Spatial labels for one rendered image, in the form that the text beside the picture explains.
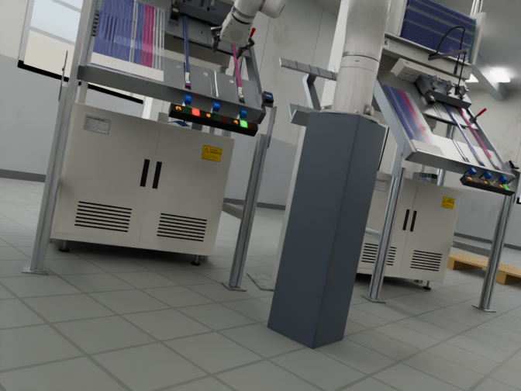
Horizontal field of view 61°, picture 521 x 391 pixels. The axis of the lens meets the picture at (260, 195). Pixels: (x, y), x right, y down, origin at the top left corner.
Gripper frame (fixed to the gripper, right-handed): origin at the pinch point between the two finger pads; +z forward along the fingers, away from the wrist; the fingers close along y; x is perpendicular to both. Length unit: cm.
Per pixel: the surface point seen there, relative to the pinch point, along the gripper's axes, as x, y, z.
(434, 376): -115, 59, 8
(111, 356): -108, -30, 15
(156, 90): -13.2, -22.0, 15.2
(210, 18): 40.7, 0.0, 12.6
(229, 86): -0.6, 7.0, 14.6
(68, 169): -20, -47, 61
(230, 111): -13.3, 7.0, 16.2
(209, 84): -2.6, -1.7, 14.5
